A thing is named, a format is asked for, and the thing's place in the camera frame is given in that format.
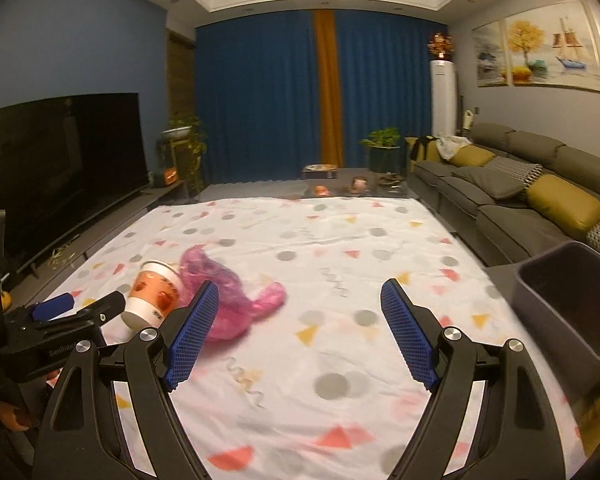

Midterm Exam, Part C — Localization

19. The white orange paper cup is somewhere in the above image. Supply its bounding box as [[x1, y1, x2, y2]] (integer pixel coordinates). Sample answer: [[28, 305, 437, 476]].
[[121, 260, 184, 332]]

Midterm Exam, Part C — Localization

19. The pink foam fruit net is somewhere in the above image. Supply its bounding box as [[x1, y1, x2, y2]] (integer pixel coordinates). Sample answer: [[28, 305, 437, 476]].
[[178, 246, 287, 342]]

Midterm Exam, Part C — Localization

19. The dark grey trash bin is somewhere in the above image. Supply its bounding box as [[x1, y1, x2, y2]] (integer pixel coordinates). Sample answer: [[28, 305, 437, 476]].
[[510, 242, 600, 404]]

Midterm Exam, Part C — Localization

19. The grey tv cabinet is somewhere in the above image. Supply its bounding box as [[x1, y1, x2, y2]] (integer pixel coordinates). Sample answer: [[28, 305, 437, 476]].
[[9, 181, 188, 310]]

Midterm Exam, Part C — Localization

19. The black flat screen television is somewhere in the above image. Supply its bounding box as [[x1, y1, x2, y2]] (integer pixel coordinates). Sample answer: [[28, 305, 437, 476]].
[[0, 92, 149, 273]]

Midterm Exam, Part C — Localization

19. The plant on corner stand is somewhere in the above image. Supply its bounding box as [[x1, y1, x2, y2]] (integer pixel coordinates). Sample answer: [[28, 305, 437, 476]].
[[157, 115, 207, 198]]

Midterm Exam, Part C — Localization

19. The patterned white tablecloth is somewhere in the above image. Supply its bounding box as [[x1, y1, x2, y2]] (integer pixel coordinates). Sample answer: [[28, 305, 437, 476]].
[[44, 195, 588, 480]]

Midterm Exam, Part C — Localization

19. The yellow sofa cushion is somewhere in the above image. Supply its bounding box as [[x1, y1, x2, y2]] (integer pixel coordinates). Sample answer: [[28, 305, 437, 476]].
[[526, 174, 600, 240]]

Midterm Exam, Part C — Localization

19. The grey sectional sofa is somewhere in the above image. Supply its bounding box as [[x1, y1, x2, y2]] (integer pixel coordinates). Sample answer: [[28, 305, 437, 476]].
[[407, 122, 600, 266]]

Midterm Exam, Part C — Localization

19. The grey sofa cushion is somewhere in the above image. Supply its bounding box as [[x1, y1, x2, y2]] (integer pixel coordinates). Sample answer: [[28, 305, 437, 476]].
[[452, 166, 524, 200]]

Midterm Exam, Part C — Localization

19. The dark coffee table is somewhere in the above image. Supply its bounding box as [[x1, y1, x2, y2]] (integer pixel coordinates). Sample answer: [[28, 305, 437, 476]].
[[300, 165, 414, 198]]

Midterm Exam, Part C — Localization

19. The black white patterned cushion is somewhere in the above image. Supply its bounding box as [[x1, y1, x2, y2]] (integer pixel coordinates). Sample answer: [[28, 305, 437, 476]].
[[484, 156, 544, 190]]

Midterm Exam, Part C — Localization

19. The blue curtain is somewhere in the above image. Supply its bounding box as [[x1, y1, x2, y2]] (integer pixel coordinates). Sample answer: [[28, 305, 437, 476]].
[[195, 10, 448, 184]]

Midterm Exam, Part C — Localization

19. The far yellow cushion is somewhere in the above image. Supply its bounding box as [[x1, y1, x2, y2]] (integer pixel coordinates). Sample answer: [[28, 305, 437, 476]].
[[449, 144, 495, 167]]

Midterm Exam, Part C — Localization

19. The white cloth on sofa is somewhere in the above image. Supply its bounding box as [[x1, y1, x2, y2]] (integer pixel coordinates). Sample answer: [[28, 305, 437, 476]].
[[434, 136, 472, 162]]

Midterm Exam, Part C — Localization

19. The green potted plant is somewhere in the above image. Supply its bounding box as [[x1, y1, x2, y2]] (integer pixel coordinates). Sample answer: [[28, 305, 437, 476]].
[[360, 127, 401, 174]]

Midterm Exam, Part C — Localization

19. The orange curtain strip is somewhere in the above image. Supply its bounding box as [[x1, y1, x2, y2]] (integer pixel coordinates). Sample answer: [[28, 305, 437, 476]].
[[313, 10, 343, 167]]

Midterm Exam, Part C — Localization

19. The white standing air conditioner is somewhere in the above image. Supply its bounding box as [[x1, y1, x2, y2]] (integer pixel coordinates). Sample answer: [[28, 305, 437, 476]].
[[429, 60, 457, 138]]

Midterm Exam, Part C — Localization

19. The sailing ship tree painting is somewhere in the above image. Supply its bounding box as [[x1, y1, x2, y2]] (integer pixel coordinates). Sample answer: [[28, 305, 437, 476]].
[[504, 0, 600, 92]]

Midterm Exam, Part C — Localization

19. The small grey landscape painting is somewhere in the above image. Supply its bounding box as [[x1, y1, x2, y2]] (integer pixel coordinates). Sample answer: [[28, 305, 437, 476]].
[[471, 21, 507, 88]]

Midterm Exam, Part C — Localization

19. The red flower decoration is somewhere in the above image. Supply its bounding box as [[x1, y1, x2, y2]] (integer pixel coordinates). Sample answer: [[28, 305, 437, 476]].
[[428, 32, 454, 61]]

